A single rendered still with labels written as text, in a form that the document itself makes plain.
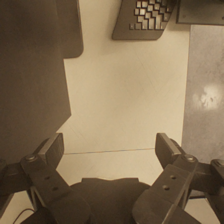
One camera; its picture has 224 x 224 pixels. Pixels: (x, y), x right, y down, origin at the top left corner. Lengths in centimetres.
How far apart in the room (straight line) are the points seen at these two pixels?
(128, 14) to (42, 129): 41
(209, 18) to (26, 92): 51
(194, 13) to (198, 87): 100
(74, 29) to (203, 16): 37
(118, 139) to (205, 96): 108
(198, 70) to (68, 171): 122
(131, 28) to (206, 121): 127
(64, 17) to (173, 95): 43
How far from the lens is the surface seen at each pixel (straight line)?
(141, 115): 58
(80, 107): 56
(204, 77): 151
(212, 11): 58
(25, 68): 24
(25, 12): 27
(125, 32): 53
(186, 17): 54
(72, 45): 54
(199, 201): 192
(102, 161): 65
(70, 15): 55
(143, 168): 69
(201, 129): 164
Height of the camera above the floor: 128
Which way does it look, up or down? 72 degrees down
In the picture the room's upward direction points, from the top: 177 degrees clockwise
